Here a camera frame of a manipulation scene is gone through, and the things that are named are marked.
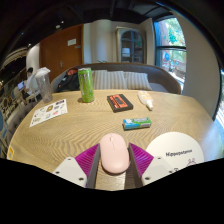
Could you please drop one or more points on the green and white pack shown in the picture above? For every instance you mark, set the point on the green and white pack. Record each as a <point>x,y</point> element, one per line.
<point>137,123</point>

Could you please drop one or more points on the brown wooden door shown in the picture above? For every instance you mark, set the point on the brown wooden door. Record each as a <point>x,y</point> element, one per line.
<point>56,53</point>

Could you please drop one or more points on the laptop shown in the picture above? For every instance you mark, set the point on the laptop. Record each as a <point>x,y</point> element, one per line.
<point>21,85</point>

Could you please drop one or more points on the grey curved sofa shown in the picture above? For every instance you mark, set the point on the grey curved sofa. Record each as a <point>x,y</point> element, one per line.
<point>163,78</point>

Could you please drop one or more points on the black box with orange print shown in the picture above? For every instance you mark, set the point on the black box with orange print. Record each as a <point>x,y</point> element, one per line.
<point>119,102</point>

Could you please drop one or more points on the white sticker sheet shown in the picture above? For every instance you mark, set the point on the white sticker sheet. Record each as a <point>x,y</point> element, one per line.
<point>48,112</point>

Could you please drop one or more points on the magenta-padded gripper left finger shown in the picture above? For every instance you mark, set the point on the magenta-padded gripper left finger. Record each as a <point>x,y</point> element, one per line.
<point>68,170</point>

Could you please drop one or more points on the green drink can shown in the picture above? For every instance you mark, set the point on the green drink can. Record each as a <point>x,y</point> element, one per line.
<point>86,85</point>

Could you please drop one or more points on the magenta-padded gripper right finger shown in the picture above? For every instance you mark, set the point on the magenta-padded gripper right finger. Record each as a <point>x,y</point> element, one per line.
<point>156,168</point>

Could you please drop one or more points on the yellow sticker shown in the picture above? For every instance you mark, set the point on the yellow sticker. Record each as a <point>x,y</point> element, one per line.
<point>10,152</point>

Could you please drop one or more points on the black backpack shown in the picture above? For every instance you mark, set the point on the black backpack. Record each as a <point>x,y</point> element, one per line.
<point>68,83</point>

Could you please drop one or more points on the person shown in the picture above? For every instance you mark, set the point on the person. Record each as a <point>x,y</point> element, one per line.
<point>30,83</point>

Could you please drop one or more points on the small striped cushion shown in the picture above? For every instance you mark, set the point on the small striped cushion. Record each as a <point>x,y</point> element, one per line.
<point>138,81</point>

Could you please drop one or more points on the clear plastic shaker bottle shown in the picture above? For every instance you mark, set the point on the clear plastic shaker bottle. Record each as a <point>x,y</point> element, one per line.
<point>44,87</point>

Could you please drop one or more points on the white door sign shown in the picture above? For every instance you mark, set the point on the white door sign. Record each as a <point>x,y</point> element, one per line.
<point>71,42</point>

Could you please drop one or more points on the pink computer mouse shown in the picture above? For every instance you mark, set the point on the pink computer mouse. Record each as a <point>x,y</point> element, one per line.
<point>114,153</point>

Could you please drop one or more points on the arched glass-door cabinet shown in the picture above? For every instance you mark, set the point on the arched glass-door cabinet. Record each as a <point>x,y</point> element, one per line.
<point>131,46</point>

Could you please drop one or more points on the large striped cushion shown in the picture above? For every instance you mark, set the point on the large striped cushion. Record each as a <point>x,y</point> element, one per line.
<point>110,80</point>

